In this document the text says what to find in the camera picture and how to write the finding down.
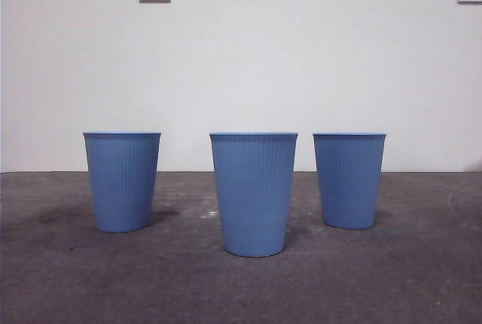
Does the blue ribbed plastic cup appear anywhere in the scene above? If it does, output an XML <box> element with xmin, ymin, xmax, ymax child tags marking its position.
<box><xmin>82</xmin><ymin>131</ymin><xmax>163</xmax><ymax>234</ymax></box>
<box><xmin>209</xmin><ymin>132</ymin><xmax>299</xmax><ymax>258</ymax></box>
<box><xmin>312</xmin><ymin>132</ymin><xmax>387</xmax><ymax>231</ymax></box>

